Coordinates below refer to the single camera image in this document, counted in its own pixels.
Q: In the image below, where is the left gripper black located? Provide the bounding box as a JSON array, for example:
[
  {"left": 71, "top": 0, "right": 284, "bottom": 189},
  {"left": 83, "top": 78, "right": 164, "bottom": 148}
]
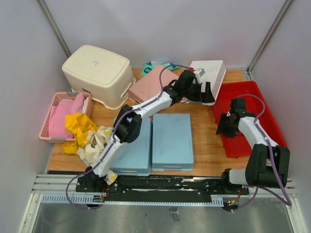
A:
[{"left": 183, "top": 82, "right": 215, "bottom": 103}]

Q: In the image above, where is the white perforated basket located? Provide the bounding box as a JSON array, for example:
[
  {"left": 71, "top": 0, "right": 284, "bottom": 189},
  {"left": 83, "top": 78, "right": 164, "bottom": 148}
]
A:
[{"left": 188, "top": 60, "right": 226, "bottom": 106}]

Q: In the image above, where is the red plastic tray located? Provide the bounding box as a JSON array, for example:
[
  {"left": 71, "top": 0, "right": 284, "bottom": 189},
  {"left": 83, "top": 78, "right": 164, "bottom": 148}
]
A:
[{"left": 212, "top": 81, "right": 287, "bottom": 158}]

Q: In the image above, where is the blue perforated basket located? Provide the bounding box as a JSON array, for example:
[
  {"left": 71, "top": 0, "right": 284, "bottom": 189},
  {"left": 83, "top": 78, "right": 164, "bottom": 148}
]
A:
[
  {"left": 110, "top": 118, "right": 153, "bottom": 176},
  {"left": 152, "top": 114, "right": 194, "bottom": 171}
]

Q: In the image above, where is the pink perforated basket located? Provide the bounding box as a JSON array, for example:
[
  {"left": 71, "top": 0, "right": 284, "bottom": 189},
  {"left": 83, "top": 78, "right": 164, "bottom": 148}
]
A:
[{"left": 129, "top": 65, "right": 164, "bottom": 104}]

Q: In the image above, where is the large cream laundry basket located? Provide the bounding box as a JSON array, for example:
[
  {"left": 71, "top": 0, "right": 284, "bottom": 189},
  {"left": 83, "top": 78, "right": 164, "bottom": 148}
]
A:
[{"left": 62, "top": 45, "right": 136, "bottom": 110}]

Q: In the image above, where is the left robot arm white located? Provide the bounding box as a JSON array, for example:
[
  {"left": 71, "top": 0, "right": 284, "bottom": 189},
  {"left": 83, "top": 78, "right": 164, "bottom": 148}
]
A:
[{"left": 81, "top": 67, "right": 215, "bottom": 192}]

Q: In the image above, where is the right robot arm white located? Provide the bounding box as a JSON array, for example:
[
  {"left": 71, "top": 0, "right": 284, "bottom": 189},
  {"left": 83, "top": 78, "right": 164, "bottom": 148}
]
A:
[{"left": 216, "top": 96, "right": 290, "bottom": 194}]

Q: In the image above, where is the teal white sock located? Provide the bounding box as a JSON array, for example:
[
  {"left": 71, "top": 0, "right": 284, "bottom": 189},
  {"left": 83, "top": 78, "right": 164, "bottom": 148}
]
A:
[{"left": 141, "top": 62, "right": 180, "bottom": 77}]

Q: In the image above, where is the printed white baby cloth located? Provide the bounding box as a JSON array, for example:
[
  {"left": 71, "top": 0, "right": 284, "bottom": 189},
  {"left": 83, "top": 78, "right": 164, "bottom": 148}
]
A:
[{"left": 77, "top": 126, "right": 121, "bottom": 178}]

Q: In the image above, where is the yellow cloth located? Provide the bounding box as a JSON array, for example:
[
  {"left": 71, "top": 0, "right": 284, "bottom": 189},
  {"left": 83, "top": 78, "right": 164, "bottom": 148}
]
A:
[{"left": 62, "top": 113, "right": 99, "bottom": 154}]

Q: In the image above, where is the pink cloth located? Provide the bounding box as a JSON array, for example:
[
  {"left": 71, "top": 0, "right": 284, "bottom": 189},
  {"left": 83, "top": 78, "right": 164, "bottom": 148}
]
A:
[{"left": 49, "top": 93, "right": 84, "bottom": 138}]

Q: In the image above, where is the pink basket with clothes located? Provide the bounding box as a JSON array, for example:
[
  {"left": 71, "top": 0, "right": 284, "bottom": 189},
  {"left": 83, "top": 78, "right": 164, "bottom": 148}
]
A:
[{"left": 39, "top": 92, "right": 92, "bottom": 143}]

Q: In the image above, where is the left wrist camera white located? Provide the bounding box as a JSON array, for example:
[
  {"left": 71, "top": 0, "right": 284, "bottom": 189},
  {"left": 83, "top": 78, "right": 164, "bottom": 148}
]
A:
[{"left": 189, "top": 67, "right": 206, "bottom": 84}]

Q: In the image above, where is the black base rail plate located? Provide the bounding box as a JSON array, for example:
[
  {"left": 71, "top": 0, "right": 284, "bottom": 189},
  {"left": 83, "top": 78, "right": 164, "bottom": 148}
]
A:
[{"left": 76, "top": 175, "right": 249, "bottom": 199}]

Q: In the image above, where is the slotted cable duct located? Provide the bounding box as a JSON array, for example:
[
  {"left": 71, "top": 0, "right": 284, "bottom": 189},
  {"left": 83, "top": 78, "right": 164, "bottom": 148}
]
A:
[{"left": 41, "top": 192, "right": 224, "bottom": 207}]

